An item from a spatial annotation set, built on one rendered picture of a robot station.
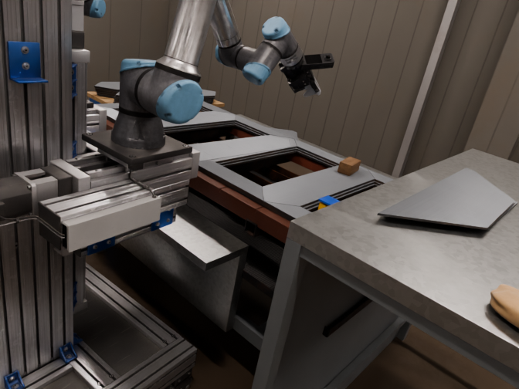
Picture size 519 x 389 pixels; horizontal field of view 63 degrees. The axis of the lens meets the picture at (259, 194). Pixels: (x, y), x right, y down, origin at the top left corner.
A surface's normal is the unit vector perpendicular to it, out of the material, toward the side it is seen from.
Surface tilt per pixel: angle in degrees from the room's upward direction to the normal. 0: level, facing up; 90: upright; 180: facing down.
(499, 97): 90
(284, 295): 90
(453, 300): 0
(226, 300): 90
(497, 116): 90
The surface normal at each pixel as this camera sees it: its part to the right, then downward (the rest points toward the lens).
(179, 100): 0.65, 0.52
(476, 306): 0.18, -0.90
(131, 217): 0.79, 0.37
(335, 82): -0.59, 0.23
